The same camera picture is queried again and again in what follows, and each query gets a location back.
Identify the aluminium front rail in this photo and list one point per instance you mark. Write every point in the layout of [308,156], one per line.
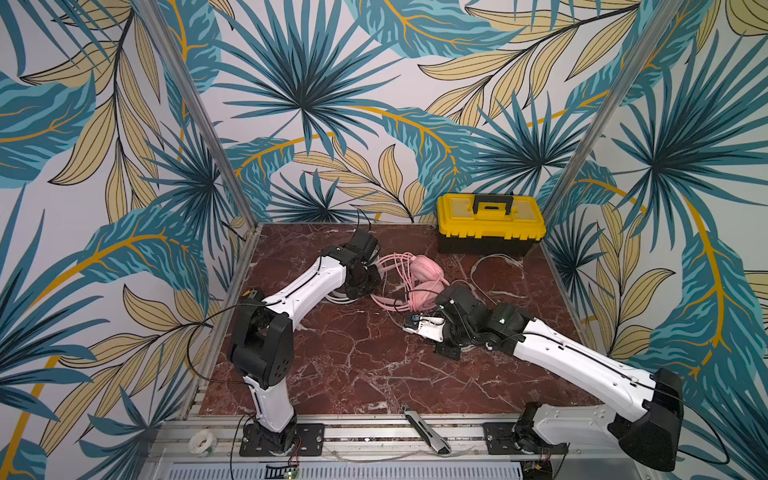
[375,447]

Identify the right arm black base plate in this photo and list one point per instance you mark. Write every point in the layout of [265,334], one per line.
[508,438]

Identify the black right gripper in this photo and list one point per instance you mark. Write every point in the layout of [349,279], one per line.
[448,324]

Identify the white grey headphones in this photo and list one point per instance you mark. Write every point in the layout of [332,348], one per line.
[345,295]

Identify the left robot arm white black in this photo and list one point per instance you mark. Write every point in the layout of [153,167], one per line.
[261,346]

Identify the pink headphones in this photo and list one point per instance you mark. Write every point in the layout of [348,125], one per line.
[423,280]

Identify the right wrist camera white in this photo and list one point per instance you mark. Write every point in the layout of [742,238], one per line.
[428,327]

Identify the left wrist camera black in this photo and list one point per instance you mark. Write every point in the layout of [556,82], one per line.
[363,243]

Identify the grey utility knife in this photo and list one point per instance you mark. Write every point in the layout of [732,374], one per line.
[435,441]

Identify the yellow black toolbox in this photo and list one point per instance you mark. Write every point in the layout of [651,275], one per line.
[485,224]

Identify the white tape roll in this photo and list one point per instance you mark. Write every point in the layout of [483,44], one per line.
[202,443]

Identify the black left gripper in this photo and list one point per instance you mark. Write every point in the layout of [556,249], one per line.
[370,276]

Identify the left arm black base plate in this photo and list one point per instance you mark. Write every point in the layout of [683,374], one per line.
[304,439]

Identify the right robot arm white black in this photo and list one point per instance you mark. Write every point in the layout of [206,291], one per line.
[640,413]

